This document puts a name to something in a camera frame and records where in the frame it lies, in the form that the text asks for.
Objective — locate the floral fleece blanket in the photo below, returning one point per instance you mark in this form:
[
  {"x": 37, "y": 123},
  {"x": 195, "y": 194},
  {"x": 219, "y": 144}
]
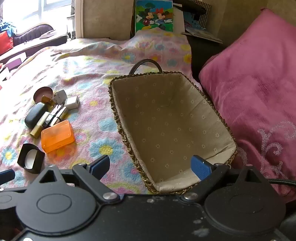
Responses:
[{"x": 92, "y": 76}]

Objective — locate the pink velvet pillow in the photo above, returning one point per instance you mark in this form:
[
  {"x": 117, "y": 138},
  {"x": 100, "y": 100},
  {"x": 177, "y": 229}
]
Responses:
[{"x": 254, "y": 88}]

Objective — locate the orange plastic box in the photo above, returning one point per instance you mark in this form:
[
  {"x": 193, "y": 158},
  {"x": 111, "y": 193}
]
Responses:
[{"x": 57, "y": 136}]

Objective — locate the black checked fabric item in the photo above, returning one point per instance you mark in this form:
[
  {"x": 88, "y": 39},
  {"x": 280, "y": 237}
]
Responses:
[{"x": 203, "y": 11}]

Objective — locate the gold cosmetic tube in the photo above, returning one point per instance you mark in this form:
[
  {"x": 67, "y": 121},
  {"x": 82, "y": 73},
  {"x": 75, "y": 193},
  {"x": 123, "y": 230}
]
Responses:
[{"x": 40, "y": 125}]

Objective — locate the black and gold lipstick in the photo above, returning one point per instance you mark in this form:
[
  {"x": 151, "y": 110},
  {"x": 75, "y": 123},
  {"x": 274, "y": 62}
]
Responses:
[{"x": 56, "y": 114}]

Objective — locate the white shelf board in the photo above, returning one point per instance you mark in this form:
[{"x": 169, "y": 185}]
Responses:
[{"x": 4, "y": 74}]

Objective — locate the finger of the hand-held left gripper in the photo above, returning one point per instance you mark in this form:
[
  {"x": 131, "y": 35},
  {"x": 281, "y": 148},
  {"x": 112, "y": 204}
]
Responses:
[{"x": 6, "y": 175}]

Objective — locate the small gold bottle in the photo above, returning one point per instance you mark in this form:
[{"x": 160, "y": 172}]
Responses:
[{"x": 47, "y": 100}]

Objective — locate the purple box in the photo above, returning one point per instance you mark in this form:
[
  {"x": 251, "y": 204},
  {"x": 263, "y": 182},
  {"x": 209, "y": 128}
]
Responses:
[{"x": 15, "y": 61}]

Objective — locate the woven basket with fabric lining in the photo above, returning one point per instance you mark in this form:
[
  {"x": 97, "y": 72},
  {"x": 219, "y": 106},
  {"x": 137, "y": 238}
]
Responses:
[{"x": 175, "y": 129}]

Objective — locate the blue clothes pile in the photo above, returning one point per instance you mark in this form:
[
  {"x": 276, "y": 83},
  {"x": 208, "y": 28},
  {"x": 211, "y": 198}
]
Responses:
[{"x": 7, "y": 25}]

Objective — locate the purple chaise sofa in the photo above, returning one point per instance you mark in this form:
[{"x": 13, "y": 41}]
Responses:
[{"x": 34, "y": 31}]

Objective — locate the round brown tin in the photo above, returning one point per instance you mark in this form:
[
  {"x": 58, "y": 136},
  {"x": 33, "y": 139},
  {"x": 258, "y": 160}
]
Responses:
[{"x": 41, "y": 92}]

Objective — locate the grey plug adapter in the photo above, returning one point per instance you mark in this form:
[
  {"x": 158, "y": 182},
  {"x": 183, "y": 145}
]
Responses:
[{"x": 59, "y": 97}]

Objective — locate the black square compact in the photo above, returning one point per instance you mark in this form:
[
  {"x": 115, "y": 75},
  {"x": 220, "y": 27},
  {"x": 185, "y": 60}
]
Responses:
[{"x": 25, "y": 151}]

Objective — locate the blue perforated plastic item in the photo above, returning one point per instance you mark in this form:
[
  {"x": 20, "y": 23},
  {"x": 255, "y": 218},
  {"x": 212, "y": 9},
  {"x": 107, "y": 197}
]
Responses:
[{"x": 193, "y": 20}]

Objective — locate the cartoon mouse picture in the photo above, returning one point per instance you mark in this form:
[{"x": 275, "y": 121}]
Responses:
[{"x": 153, "y": 16}]

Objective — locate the black oval case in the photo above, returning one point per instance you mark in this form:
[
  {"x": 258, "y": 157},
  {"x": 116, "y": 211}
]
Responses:
[{"x": 34, "y": 115}]

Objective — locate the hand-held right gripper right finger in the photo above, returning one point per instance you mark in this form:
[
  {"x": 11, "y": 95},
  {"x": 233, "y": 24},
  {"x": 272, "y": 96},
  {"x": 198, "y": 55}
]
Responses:
[{"x": 201, "y": 169}]

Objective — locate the dark flat magazine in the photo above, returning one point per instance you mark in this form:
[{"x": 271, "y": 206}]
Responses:
[{"x": 203, "y": 34}]

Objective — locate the red cushion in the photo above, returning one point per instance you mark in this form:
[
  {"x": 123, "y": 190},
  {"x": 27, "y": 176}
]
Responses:
[{"x": 5, "y": 42}]

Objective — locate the white book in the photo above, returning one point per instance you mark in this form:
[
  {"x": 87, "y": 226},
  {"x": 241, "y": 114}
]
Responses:
[{"x": 48, "y": 34}]

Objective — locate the white charger cube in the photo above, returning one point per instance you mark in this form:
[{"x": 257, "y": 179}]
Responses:
[{"x": 72, "y": 103}]

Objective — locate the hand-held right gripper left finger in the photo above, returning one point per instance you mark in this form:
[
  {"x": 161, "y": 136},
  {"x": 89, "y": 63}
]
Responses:
[{"x": 101, "y": 165}]

